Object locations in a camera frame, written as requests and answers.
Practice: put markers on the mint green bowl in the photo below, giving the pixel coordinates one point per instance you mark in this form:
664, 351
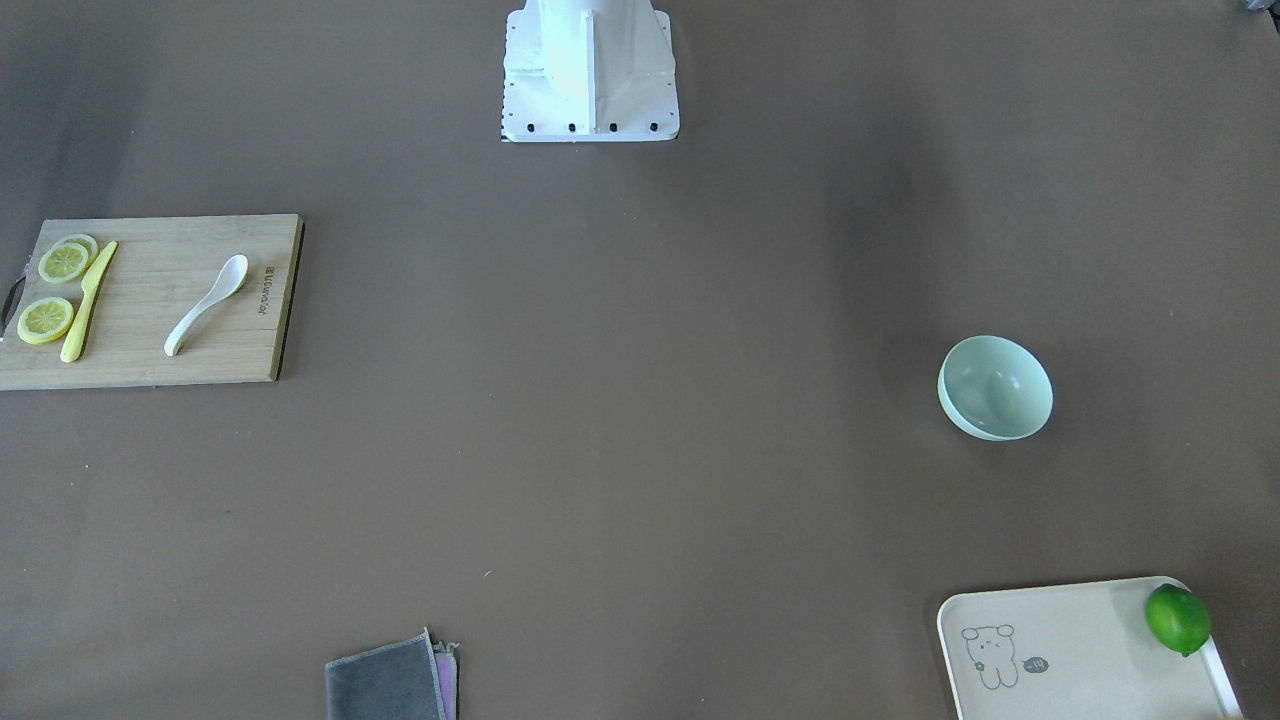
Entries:
993, 388

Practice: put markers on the green lime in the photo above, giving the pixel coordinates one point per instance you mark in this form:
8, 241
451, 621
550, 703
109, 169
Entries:
1177, 619

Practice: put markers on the white ceramic spoon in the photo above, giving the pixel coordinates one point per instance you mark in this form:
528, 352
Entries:
232, 275

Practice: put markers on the upper lemon slice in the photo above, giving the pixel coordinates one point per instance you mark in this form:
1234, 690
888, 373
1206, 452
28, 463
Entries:
68, 258

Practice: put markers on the beige cartoon tray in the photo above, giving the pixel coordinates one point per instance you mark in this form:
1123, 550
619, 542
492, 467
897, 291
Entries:
1075, 651

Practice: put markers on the lower lemon slice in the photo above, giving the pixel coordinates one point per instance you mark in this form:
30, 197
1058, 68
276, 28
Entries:
45, 320

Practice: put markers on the lemon slice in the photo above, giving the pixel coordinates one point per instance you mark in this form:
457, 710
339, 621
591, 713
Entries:
68, 258
45, 320

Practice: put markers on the grey folded cloth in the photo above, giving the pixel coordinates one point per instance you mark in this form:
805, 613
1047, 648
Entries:
413, 679

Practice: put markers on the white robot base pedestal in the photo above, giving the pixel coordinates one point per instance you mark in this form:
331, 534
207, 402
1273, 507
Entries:
589, 71

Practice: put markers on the yellow plastic knife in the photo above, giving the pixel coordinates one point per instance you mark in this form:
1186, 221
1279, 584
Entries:
75, 339

